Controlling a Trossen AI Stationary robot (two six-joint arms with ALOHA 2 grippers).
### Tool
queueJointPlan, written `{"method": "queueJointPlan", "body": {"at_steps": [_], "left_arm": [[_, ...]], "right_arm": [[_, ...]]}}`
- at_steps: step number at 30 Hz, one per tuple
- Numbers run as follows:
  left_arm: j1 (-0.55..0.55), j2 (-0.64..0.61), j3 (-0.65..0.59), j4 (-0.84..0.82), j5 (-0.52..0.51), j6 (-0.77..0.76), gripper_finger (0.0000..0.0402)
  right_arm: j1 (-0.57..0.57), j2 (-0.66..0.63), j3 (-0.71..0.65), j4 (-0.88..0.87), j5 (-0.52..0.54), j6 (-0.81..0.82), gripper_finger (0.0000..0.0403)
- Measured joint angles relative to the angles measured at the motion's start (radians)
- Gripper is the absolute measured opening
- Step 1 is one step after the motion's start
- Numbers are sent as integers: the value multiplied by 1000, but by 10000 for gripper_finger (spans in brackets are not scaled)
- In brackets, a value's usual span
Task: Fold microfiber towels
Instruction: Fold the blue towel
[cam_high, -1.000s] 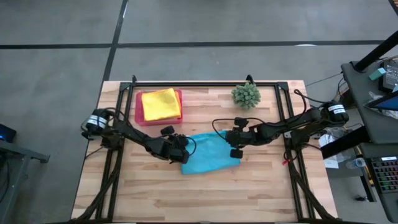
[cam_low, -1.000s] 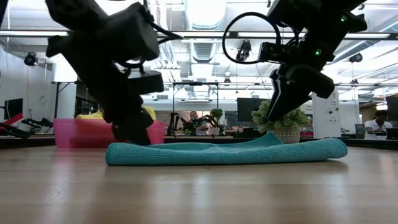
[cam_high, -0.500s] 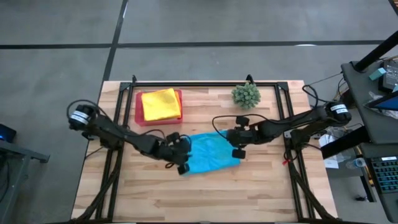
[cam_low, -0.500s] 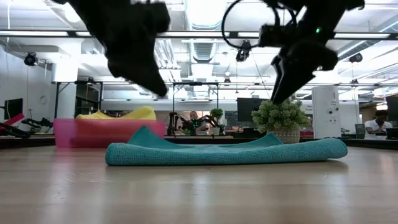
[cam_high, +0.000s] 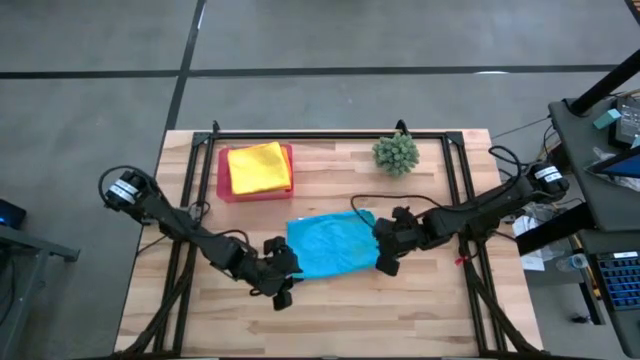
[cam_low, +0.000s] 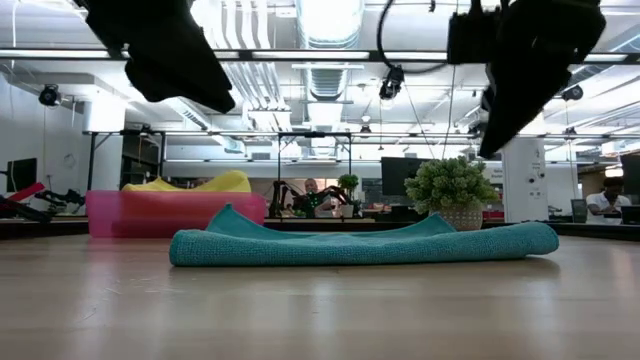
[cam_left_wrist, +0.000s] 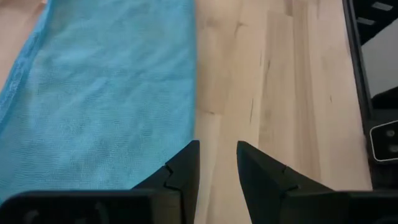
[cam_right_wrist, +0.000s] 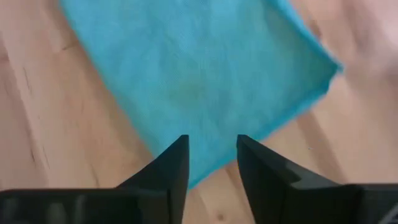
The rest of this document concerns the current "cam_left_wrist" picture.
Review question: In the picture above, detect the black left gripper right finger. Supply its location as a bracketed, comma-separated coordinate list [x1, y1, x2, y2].
[236, 140, 398, 224]

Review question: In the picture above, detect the blue microfiber towel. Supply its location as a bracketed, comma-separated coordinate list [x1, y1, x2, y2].
[0, 0, 197, 205]

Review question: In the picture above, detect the black aluminium table frame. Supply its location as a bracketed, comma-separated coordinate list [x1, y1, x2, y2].
[341, 0, 398, 190]

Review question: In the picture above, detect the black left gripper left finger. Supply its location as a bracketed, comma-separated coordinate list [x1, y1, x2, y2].
[0, 139, 200, 224]

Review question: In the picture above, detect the small silver-edged camera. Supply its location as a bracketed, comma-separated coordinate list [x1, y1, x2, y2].
[369, 119, 398, 163]

